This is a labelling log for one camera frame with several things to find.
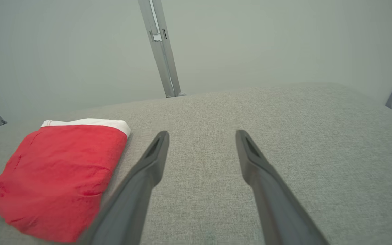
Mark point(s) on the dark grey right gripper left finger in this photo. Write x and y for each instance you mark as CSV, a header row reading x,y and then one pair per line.
x,y
128,204

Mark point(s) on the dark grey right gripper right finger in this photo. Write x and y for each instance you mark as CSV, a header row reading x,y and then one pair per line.
x,y
277,204

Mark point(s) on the red shorts with white waistband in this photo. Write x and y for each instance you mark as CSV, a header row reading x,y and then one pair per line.
x,y
56,177

